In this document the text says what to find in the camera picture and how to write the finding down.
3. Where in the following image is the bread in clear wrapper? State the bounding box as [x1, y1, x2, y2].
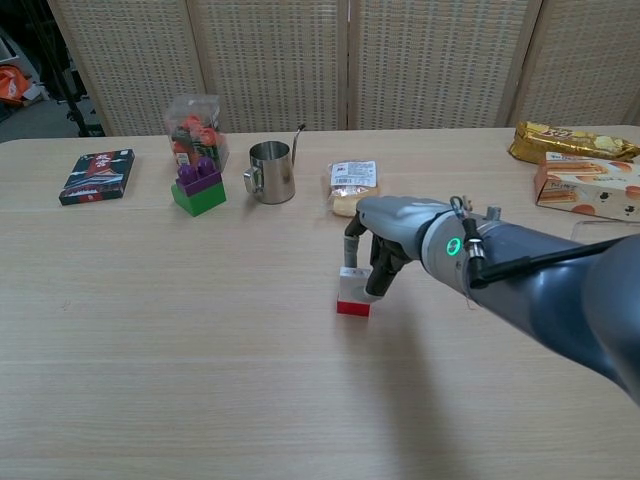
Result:
[321, 159, 385, 221]

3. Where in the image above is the stainless steel spouted pitcher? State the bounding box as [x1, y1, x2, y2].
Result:
[243, 124, 307, 206]

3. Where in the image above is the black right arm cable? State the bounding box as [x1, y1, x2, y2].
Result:
[449, 195, 640, 290]

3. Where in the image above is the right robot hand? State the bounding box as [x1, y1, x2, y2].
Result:
[342, 195, 441, 305]

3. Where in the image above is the clear box with orange toys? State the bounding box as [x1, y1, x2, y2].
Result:
[165, 94, 231, 174]

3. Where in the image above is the gold foil snack package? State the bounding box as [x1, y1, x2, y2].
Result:
[507, 121, 640, 164]

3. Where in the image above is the green and purple toy block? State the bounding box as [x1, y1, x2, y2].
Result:
[170, 155, 229, 218]

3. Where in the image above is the orange bag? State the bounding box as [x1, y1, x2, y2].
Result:
[0, 64, 39, 104]

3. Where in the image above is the dark printed palace card box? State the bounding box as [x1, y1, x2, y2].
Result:
[58, 147, 137, 207]

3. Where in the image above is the black tripod stand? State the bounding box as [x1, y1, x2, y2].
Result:
[29, 0, 107, 137]

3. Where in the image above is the red ink pad clear lid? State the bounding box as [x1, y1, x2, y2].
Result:
[571, 219, 640, 242]

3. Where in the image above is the wicker folding screen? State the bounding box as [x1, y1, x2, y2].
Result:
[46, 0, 640, 137]

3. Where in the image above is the white and red stamp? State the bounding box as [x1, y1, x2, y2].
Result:
[336, 266, 374, 317]

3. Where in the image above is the orange biscuit box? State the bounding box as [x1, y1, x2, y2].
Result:
[533, 151, 640, 223]

